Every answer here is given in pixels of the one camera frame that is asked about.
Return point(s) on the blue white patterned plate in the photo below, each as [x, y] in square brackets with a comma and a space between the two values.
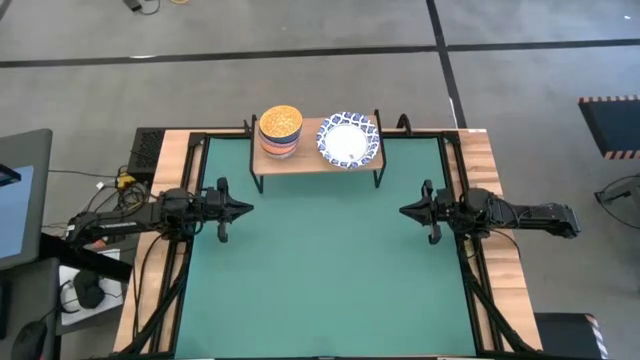
[346, 140]

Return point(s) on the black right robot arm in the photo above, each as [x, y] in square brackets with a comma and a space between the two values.
[520, 215]

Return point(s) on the green table mat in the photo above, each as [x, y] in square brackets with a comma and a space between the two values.
[325, 275]

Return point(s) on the black perforated box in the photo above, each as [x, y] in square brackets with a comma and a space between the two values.
[147, 147]

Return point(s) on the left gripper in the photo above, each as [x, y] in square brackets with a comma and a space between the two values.
[217, 206]

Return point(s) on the orange white-patterned ceramic bowl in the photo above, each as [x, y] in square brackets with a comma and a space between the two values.
[280, 120]

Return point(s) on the black metal table frame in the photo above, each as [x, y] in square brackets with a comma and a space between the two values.
[197, 150]

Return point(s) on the black hazard-striped platform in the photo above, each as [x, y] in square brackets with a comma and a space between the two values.
[612, 127]
[567, 337]

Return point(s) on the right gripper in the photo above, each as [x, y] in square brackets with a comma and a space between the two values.
[440, 206]

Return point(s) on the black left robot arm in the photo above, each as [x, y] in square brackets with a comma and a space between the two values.
[150, 215]

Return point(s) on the black desk beam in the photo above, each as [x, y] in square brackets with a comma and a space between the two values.
[85, 257]

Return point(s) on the small orange object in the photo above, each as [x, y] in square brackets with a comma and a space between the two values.
[99, 244]

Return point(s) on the black computer mouse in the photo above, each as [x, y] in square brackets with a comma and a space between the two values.
[30, 341]

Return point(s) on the gray desk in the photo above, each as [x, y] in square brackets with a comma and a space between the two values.
[15, 300]

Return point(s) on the red white zigzag bowl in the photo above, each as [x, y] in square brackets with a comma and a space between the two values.
[280, 148]

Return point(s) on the black power adapter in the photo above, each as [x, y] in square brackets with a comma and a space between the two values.
[133, 4]

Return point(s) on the wooden shelf black legs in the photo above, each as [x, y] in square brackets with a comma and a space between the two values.
[305, 162]

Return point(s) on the white paper sheet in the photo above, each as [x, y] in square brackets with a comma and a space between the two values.
[112, 297]

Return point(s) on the dark blue patterned bowl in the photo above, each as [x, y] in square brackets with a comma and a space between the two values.
[289, 138]

